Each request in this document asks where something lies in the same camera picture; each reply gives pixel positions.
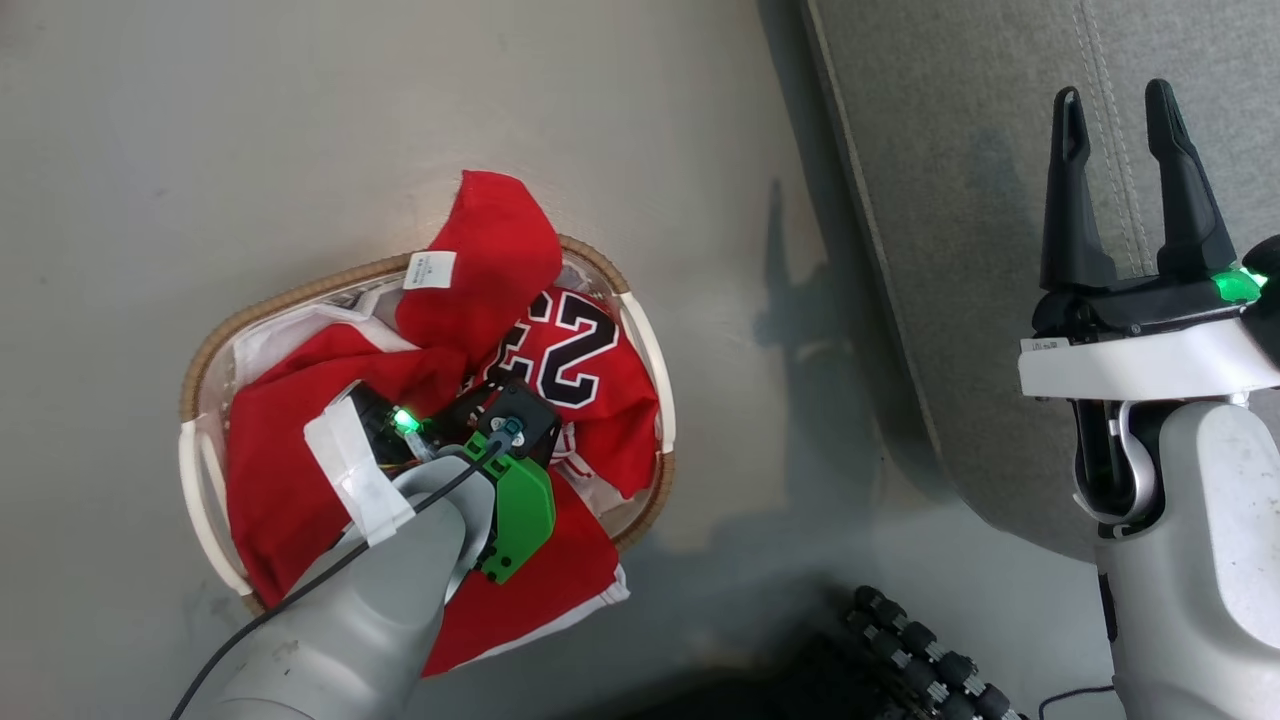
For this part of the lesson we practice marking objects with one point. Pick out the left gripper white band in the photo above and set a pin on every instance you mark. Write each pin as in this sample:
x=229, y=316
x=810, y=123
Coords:
x=365, y=490

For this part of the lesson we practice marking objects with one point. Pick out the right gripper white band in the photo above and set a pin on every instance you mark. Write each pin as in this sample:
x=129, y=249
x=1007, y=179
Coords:
x=1150, y=360

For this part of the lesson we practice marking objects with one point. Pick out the red jersey number 23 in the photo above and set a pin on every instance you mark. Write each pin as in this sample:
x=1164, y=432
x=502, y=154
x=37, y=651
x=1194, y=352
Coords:
x=610, y=400

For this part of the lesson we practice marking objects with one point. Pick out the red garment white label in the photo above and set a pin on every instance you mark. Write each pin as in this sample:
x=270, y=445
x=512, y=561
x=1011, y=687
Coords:
x=490, y=240

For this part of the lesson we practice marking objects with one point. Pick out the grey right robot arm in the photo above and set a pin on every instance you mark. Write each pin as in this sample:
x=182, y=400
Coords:
x=1210, y=560

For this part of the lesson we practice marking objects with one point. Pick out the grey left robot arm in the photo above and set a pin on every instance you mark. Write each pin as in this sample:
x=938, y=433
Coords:
x=380, y=620

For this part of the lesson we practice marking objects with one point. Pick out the woven laundry basket white liner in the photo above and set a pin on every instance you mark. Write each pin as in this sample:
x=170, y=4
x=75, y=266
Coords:
x=300, y=290

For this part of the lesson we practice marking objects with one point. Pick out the grey fabric sofa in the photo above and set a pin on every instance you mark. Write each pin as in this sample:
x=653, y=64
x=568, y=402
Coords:
x=960, y=150

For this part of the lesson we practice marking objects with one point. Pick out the black roller base wheel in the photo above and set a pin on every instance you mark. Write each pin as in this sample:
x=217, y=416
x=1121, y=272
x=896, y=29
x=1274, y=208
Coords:
x=900, y=640

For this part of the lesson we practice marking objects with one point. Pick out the black right wrist camera housing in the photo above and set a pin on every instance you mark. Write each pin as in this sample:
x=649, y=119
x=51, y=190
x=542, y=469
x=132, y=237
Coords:
x=1268, y=300

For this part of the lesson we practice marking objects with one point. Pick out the left wrist camera green mount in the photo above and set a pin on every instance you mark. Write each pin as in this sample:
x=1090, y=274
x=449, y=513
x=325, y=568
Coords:
x=525, y=510

